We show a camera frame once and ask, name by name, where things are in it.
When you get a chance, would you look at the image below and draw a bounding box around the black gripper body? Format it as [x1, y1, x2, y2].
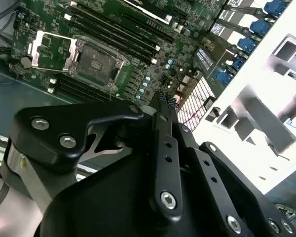
[39, 115, 236, 237]

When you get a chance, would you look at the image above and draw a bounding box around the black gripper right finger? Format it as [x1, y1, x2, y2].
[167, 97, 296, 237]

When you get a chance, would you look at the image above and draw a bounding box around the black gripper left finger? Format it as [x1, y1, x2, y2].
[9, 91, 185, 219]

